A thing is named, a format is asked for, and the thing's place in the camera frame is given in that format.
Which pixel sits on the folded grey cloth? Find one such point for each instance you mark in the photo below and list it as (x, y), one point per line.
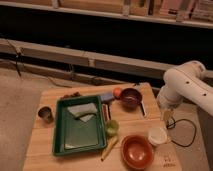
(84, 112)

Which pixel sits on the small metal cup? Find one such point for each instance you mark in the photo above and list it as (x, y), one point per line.
(46, 114)

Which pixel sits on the black handled utensil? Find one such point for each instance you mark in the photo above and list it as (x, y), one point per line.
(143, 109)

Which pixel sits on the yellow banana toy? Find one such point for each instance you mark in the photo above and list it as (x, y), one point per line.
(111, 143)

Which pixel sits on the wooden shelf rail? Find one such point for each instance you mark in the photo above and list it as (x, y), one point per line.
(85, 58)

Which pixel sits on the dark brown small object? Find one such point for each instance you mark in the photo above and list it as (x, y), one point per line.
(76, 94)

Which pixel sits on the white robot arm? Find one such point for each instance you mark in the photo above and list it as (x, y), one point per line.
(185, 81)

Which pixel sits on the orange apple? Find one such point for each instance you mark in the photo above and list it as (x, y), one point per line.
(116, 92)

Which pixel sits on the green plastic tray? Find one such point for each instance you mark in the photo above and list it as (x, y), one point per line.
(73, 135)

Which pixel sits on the small green cup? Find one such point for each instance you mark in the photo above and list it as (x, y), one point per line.
(112, 127)

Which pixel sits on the white plastic cup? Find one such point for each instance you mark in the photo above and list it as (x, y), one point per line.
(157, 136)

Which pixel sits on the red and black marker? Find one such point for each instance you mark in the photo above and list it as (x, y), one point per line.
(106, 112)

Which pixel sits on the dark purple bowl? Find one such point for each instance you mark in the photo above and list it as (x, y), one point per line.
(130, 98)

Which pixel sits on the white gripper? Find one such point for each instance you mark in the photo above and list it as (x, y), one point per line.
(167, 107)

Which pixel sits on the orange-red bowl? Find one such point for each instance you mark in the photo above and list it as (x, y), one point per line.
(136, 152)

